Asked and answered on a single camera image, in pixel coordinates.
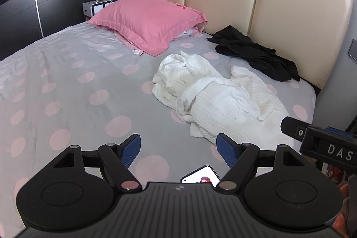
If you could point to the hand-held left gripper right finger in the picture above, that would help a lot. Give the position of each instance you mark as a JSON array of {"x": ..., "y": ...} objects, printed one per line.
[{"x": 226, "y": 151}]

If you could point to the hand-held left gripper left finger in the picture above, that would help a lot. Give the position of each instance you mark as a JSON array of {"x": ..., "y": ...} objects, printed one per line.
[{"x": 131, "y": 151}]

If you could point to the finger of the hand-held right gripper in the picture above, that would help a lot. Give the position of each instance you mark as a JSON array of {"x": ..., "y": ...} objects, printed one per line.
[{"x": 294, "y": 128}]

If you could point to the smartphone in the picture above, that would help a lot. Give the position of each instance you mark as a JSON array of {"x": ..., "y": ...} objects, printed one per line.
[{"x": 195, "y": 176}]

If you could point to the black garment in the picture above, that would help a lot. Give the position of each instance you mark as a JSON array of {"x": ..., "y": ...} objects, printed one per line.
[{"x": 251, "y": 51}]

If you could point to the grey bed with pink dots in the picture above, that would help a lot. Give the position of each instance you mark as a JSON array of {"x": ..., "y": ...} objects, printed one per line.
[{"x": 83, "y": 59}]

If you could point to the white printed pillow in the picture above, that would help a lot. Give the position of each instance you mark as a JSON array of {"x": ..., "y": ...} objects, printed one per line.
[{"x": 189, "y": 31}]

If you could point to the pink pillow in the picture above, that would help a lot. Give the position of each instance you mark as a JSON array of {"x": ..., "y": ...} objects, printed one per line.
[{"x": 145, "y": 20}]

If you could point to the white nightstand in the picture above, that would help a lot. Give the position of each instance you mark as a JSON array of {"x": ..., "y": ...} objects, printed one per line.
[{"x": 94, "y": 8}]

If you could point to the black wardrobe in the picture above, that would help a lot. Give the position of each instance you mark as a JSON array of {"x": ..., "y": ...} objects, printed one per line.
[{"x": 55, "y": 3}]

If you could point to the grey wall switch panel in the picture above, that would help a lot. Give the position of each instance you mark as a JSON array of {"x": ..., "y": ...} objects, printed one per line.
[{"x": 352, "y": 49}]

